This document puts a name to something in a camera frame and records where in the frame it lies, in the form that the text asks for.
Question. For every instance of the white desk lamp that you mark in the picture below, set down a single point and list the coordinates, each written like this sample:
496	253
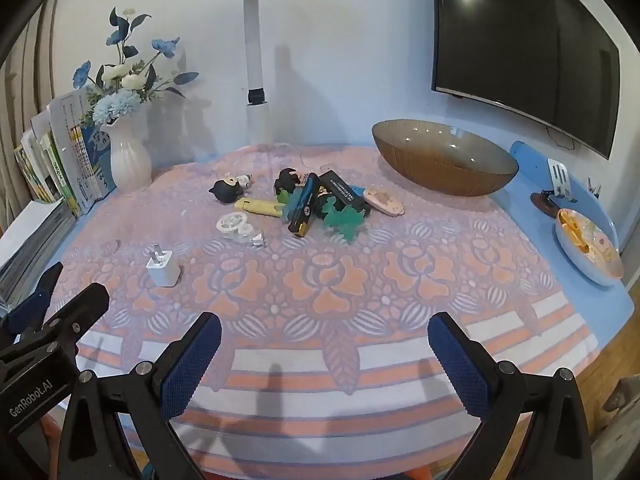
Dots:
252	35

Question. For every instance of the black wall television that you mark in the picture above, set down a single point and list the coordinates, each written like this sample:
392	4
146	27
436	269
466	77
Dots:
515	35

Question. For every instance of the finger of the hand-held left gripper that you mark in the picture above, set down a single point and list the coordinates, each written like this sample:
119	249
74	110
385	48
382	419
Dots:
85	305
27	307

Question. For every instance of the stack of flat magazines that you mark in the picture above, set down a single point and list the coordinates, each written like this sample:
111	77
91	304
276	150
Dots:
30	240

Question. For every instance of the brown round object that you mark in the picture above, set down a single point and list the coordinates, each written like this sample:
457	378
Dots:
542	204

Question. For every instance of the black rectangular box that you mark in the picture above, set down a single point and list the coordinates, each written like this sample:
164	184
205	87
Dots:
340	187

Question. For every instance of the blue black battery pack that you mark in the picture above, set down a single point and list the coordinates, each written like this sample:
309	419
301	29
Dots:
302	205

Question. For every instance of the row of upright books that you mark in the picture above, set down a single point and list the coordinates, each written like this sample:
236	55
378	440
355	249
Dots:
75	160

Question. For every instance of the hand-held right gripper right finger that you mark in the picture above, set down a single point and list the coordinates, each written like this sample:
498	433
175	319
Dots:
460	365

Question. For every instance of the white ribbed vase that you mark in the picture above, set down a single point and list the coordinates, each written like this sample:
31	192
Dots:
127	160

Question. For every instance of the white plug charger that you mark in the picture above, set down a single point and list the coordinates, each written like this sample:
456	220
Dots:
162	272

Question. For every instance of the orange snack pieces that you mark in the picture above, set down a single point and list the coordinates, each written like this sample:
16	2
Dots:
574	227

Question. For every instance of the teal toy figure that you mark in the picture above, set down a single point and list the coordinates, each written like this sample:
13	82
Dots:
345	222

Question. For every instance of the black-haired doll figure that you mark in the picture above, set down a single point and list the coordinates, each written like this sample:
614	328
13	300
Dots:
225	191

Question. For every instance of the patterned shallow plate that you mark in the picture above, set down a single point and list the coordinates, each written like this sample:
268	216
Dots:
592	260

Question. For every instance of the brown glass bowl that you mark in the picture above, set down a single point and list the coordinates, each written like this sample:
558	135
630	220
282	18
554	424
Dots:
445	170

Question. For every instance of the beige curtain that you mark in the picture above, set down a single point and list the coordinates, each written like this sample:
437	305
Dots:
25	85

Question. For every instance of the black dragon figure green base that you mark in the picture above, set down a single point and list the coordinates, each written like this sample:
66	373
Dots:
286	180

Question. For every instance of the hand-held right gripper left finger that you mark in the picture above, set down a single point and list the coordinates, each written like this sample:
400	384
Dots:
192	365

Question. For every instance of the white slotted stand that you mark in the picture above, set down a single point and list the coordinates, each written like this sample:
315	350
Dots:
560	177

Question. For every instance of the pink floral towel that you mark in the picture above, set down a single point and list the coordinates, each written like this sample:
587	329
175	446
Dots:
350	280

